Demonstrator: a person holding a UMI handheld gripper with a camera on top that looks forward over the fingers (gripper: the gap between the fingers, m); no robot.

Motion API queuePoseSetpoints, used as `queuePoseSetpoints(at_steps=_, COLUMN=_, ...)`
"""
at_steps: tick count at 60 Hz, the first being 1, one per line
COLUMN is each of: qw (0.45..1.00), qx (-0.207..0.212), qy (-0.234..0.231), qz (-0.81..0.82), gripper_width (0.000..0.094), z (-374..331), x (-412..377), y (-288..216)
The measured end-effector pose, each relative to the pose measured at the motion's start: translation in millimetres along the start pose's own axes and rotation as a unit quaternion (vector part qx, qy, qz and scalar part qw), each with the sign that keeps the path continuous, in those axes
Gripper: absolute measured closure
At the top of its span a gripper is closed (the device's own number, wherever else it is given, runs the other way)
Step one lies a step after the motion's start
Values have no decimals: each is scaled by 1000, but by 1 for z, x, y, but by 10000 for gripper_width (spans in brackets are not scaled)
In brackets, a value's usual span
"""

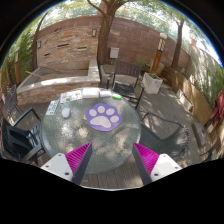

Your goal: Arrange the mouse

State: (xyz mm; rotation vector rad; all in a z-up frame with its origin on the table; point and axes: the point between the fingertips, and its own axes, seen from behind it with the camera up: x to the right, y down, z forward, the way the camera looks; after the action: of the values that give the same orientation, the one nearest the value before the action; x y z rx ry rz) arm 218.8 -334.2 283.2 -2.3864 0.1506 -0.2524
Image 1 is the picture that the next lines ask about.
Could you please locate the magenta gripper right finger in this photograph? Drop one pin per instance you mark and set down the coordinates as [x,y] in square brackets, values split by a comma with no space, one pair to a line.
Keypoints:
[153,166]

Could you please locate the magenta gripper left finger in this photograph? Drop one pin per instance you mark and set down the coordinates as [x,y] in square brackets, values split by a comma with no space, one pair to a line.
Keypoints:
[70,166]

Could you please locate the white computer mouse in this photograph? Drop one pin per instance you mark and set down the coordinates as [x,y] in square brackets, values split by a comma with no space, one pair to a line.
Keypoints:
[66,112]

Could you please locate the black metal chair right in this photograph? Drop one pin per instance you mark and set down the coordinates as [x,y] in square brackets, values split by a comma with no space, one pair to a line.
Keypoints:
[164,136]

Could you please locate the black metal chair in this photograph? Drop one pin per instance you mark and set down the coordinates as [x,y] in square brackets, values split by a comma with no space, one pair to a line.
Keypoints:
[164,136]
[19,145]
[124,80]

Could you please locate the round glass patio table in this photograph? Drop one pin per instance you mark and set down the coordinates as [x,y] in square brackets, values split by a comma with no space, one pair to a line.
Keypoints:
[110,149]

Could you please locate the black metal chair left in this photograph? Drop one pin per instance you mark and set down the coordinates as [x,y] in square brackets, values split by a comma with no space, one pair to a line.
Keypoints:
[19,145]

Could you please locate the purple paw print mousepad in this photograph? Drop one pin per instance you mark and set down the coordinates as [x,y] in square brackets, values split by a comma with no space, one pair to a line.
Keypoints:
[103,117]

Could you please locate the white leaflet at table edge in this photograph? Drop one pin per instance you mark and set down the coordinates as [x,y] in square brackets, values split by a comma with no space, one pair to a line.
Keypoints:
[52,107]

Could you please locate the colourful printed booklet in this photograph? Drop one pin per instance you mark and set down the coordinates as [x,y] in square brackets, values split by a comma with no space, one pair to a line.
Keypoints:
[70,96]

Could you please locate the white planter by fence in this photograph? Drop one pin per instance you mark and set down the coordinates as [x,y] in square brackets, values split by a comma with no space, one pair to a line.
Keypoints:
[183,99]

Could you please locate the white folded paper stack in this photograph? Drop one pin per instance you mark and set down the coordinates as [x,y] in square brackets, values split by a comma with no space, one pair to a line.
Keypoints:
[91,92]

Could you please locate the green highlighter marker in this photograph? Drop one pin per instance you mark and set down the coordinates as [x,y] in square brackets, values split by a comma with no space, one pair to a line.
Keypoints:
[117,96]

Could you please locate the small white paper pad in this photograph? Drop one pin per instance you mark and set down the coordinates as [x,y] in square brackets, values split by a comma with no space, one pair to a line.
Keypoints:
[105,93]

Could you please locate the white square planter box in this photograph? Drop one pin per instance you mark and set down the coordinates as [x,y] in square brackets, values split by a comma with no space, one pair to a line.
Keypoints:
[152,83]

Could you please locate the black metal chair far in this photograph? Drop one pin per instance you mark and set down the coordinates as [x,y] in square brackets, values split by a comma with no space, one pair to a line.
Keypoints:
[124,80]

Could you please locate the black mesh chair far left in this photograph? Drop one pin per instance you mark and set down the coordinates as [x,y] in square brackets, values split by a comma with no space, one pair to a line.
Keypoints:
[11,102]

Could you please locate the large tree trunk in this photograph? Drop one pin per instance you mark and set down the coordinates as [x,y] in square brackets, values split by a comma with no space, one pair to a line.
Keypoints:
[107,9]

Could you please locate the garden lamp post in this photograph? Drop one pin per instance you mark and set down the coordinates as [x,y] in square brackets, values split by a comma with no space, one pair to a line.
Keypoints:
[159,51]

